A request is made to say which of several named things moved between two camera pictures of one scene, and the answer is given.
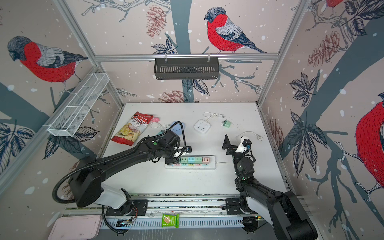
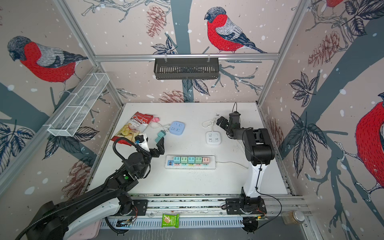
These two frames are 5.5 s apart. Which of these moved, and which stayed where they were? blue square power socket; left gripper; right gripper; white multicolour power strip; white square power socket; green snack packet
Moved: left gripper; right gripper; white square power socket
Stayed: green snack packet; white multicolour power strip; blue square power socket
